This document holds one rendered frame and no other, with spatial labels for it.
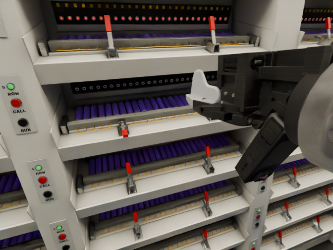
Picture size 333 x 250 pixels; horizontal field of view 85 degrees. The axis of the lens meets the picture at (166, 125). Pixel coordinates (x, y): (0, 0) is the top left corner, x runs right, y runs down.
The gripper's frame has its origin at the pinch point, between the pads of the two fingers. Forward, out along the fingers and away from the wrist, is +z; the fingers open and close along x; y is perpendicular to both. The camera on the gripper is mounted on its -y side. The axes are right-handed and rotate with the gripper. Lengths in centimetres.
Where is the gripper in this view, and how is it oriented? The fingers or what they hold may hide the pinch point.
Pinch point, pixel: (207, 98)
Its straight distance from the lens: 34.9
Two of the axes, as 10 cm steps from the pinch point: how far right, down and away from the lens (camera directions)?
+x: -9.5, 1.6, -2.7
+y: -0.6, -9.5, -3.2
